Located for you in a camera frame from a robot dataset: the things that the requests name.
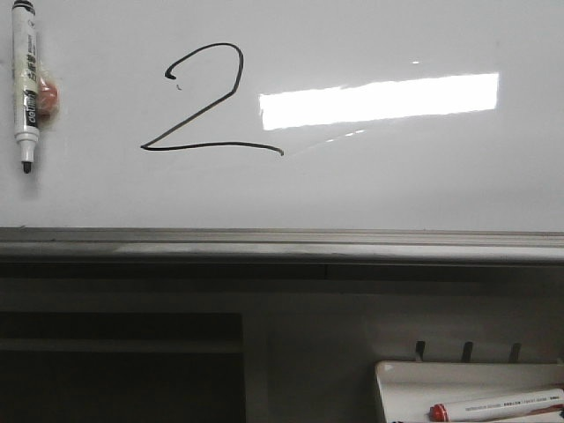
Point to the black marker with taped magnet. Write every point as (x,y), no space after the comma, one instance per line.
(33,97)

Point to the red capped whiteboard marker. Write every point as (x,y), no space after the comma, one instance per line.
(498,407)

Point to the white wavy marker tray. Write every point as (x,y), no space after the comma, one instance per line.
(405,391)

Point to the grey perforated metal stand panel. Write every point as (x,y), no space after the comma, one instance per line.
(112,342)

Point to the white whiteboard with aluminium frame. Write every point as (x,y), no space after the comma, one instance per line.
(428,131)

